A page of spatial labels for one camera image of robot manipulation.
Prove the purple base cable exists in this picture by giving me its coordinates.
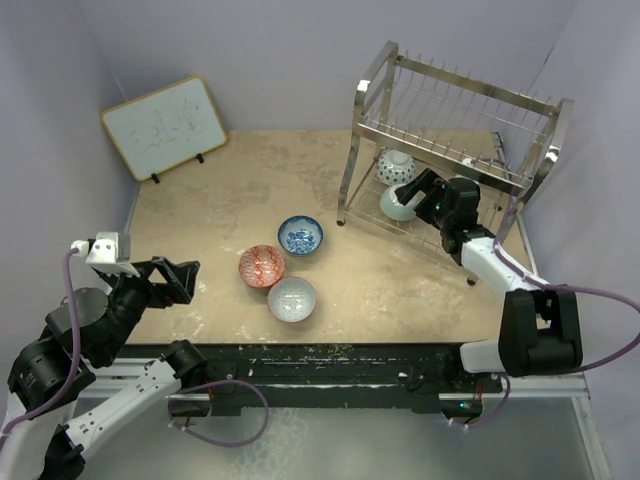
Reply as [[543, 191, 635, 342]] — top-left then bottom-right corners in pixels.
[[447, 372, 512, 431], [167, 377, 270, 447]]

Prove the yellow framed whiteboard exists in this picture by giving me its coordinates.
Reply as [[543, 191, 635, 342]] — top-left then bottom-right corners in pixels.
[[100, 76, 227, 182]]

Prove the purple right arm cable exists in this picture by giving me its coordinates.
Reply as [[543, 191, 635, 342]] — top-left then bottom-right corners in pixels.
[[474, 157, 640, 374]]

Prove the blue floral rim bowl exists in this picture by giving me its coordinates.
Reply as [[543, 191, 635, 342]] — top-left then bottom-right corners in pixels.
[[277, 215, 324, 256]]

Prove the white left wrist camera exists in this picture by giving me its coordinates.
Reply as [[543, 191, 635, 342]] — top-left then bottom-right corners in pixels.
[[71, 232, 140, 277]]

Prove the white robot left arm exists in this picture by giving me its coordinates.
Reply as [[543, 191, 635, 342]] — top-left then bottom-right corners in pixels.
[[1, 254, 206, 479]]

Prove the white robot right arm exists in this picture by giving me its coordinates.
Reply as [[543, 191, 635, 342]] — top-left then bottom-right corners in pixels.
[[392, 169, 583, 391]]

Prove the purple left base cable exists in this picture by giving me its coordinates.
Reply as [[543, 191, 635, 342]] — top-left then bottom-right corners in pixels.
[[167, 377, 270, 447]]

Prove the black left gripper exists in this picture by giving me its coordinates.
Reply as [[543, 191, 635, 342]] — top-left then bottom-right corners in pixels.
[[97, 254, 199, 361]]

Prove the dark blue patterned bowl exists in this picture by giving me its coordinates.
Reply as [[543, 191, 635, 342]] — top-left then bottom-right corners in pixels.
[[376, 150, 416, 186]]

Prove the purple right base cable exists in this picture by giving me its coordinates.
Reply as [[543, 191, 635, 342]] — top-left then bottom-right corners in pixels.
[[447, 372, 512, 431]]

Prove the mint green bowl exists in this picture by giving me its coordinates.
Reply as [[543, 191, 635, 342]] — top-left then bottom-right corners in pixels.
[[380, 183, 416, 222]]

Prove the steel dish rack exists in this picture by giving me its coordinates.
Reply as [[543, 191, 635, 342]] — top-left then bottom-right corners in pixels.
[[336, 41, 574, 258]]

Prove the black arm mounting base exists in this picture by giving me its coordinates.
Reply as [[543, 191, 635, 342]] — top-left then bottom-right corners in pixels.
[[163, 340, 502, 416]]

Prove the grey hexagon red-rim bowl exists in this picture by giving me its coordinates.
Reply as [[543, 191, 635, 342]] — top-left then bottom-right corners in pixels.
[[267, 277, 317, 323]]

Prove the orange patterned bowl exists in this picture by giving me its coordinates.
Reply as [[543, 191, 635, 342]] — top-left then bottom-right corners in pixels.
[[238, 245, 286, 288]]

